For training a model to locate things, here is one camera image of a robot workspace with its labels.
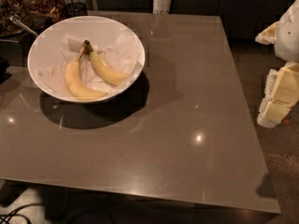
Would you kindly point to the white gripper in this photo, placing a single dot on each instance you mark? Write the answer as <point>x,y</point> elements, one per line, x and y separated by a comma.
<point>289,36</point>

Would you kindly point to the yellow banana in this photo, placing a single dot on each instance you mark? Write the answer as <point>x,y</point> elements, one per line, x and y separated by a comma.
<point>105,71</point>
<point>75,85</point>

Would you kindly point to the white bowl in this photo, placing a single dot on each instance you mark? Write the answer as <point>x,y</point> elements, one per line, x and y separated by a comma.
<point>47,48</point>

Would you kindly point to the white paper napkin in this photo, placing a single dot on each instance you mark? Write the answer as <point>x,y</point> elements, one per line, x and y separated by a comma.
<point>123,55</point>

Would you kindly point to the glass jar with snacks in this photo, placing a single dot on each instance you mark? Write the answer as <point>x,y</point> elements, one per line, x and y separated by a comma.
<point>53,9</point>

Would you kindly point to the dark glass jar left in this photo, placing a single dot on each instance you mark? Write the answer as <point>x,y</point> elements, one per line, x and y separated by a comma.
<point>9,8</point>

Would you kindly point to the metal spoon handle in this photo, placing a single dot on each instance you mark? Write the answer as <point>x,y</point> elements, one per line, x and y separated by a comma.
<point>17,20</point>

